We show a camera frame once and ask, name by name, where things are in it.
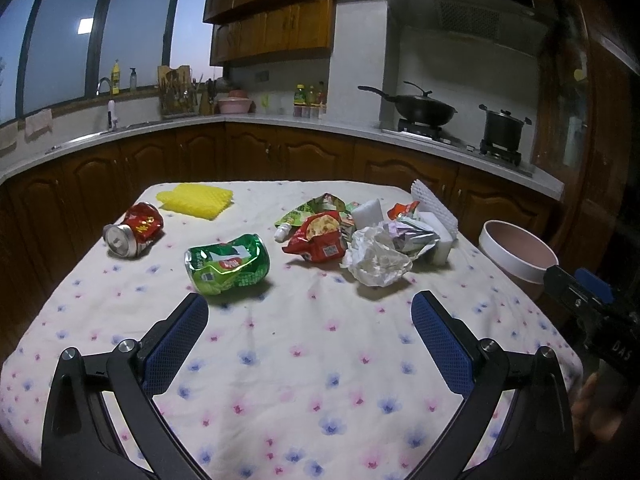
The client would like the crushed green drink can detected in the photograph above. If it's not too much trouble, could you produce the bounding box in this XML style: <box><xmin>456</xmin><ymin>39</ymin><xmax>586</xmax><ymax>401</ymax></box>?
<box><xmin>184</xmin><ymin>234</ymin><xmax>270</xmax><ymax>296</ymax></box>

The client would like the green spout pouch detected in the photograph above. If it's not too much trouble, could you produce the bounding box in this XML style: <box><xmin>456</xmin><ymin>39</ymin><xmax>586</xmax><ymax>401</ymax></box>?
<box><xmin>273</xmin><ymin>193</ymin><xmax>358</xmax><ymax>243</ymax></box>

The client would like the silver foil wrapper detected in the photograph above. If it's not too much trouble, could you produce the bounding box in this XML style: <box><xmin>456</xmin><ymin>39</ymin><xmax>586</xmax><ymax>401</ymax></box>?
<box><xmin>383</xmin><ymin>217</ymin><xmax>440</xmax><ymax>260</ymax></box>

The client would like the orange Ovaltine snack packet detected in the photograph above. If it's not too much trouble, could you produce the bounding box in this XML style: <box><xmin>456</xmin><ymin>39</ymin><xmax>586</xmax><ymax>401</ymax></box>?
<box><xmin>387</xmin><ymin>200</ymin><xmax>420</xmax><ymax>220</ymax></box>

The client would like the white sponge block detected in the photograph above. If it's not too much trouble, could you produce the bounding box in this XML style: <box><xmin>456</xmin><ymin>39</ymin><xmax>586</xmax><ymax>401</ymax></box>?
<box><xmin>352</xmin><ymin>198</ymin><xmax>384</xmax><ymax>230</ymax></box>
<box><xmin>418</xmin><ymin>211</ymin><xmax>454</xmax><ymax>266</ymax></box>

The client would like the pink white trash bin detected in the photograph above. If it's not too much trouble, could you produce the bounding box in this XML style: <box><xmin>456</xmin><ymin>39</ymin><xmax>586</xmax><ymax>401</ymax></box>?
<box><xmin>478</xmin><ymin>220</ymin><xmax>559</xmax><ymax>301</ymax></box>

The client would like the person's right hand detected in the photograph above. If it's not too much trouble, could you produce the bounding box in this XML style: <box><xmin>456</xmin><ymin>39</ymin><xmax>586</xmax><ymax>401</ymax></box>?
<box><xmin>570</xmin><ymin>372</ymin><xmax>639</xmax><ymax>451</ymax></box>

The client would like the gas stove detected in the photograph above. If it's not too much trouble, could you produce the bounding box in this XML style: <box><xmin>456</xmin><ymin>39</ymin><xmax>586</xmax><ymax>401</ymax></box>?
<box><xmin>380</xmin><ymin>127</ymin><xmax>535</xmax><ymax>178</ymax></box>

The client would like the crushed red drink can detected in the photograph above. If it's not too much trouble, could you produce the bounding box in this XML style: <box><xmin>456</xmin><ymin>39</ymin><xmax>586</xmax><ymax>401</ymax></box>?
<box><xmin>102</xmin><ymin>202</ymin><xmax>164</xmax><ymax>259</ymax></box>

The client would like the black stock pot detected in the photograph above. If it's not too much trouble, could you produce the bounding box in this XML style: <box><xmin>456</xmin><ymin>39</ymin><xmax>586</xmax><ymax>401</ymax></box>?
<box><xmin>478</xmin><ymin>104</ymin><xmax>533</xmax><ymax>153</ymax></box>

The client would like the floral white tablecloth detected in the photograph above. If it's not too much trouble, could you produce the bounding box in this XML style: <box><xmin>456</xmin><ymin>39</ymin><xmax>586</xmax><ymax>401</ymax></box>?
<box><xmin>1</xmin><ymin>181</ymin><xmax>582</xmax><ymax>479</ymax></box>

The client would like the crumpled white paper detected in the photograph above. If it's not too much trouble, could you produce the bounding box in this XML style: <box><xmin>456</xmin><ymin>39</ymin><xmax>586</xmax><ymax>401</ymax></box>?
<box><xmin>341</xmin><ymin>226</ymin><xmax>412</xmax><ymax>288</ymax></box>

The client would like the yellow foam fruit net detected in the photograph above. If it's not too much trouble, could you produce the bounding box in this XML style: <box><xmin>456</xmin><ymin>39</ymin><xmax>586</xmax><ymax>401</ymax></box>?
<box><xmin>156</xmin><ymin>183</ymin><xmax>233</xmax><ymax>220</ymax></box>

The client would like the black wok with lid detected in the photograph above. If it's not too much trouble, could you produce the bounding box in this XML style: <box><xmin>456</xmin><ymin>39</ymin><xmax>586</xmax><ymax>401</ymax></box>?
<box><xmin>358</xmin><ymin>81</ymin><xmax>457</xmax><ymax>128</ymax></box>

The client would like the red chip bag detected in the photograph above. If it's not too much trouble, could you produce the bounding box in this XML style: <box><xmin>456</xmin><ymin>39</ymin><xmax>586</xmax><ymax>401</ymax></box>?
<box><xmin>283</xmin><ymin>211</ymin><xmax>346</xmax><ymax>263</ymax></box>

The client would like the chrome sink faucet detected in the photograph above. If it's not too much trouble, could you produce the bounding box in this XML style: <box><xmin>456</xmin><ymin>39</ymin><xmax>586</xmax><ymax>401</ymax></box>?
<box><xmin>96</xmin><ymin>77</ymin><xmax>113</xmax><ymax>96</ymax></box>

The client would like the wooden utensil rack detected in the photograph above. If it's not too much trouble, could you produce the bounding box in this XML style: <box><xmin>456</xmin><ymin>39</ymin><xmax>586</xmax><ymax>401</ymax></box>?
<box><xmin>157</xmin><ymin>65</ymin><xmax>196</xmax><ymax>118</ymax></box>

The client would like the clear soap dispenser bottle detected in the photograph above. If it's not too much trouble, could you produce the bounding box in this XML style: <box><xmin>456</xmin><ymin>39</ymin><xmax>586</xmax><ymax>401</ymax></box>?
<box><xmin>129</xmin><ymin>67</ymin><xmax>137</xmax><ymax>92</ymax></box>

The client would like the yellow dish soap bottle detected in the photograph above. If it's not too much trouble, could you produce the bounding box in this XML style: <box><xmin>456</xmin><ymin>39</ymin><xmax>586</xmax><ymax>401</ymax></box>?
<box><xmin>111</xmin><ymin>60</ymin><xmax>120</xmax><ymax>96</ymax></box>

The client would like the pink basin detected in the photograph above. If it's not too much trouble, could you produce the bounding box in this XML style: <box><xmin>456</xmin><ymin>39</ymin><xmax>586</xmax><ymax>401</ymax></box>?
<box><xmin>218</xmin><ymin>96</ymin><xmax>253</xmax><ymax>115</ymax></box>

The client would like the steel range hood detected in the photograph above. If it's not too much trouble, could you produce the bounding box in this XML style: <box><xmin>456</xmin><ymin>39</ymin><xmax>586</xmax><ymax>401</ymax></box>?
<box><xmin>386</xmin><ymin>0</ymin><xmax>558</xmax><ymax>56</ymax></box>

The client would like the green cap oil bottle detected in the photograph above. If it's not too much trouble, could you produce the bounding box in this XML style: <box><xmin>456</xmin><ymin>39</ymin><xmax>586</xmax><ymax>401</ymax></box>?
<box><xmin>293</xmin><ymin>84</ymin><xmax>307</xmax><ymax>117</ymax></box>

